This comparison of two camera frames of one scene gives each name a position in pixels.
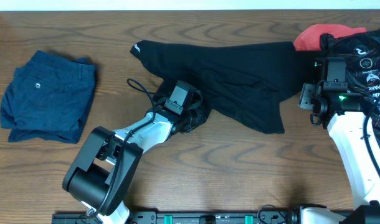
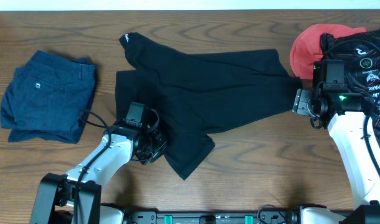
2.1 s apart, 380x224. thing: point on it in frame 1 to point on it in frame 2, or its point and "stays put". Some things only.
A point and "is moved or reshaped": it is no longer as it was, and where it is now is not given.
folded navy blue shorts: (49, 99) stays put
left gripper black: (202, 116) to (162, 145)
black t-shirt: (247, 85) is moved or reshaped
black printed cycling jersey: (367, 53) stays put
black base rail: (188, 218) stays put
